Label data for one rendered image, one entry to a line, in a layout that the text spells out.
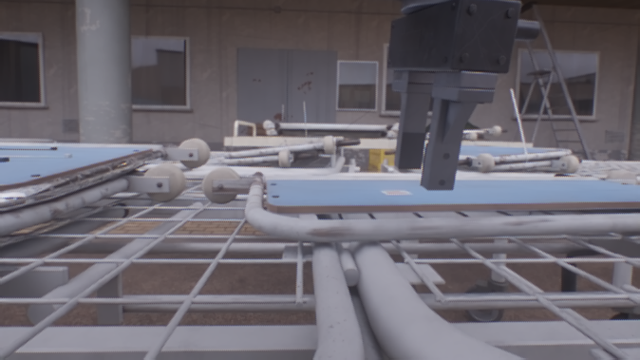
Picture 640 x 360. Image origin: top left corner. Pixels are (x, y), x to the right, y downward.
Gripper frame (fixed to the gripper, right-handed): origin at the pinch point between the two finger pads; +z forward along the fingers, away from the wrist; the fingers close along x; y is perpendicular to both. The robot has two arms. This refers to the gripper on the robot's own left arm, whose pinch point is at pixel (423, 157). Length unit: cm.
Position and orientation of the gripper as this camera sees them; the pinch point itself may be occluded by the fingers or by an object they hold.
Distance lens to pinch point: 33.4
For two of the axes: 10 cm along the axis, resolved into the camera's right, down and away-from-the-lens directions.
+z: -0.6, 9.6, 2.6
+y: 9.9, 0.1, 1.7
